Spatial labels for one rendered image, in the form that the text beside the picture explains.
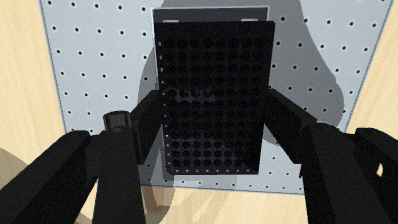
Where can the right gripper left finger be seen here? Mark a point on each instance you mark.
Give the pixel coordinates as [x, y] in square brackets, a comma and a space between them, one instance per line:
[55, 186]

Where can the black well plate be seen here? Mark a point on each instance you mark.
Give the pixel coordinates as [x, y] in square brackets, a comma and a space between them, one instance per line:
[213, 83]

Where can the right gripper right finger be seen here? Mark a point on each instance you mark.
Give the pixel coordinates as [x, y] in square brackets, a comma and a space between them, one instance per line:
[335, 188]

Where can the grey flat base plate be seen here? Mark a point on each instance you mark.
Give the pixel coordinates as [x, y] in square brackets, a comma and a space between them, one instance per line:
[102, 59]

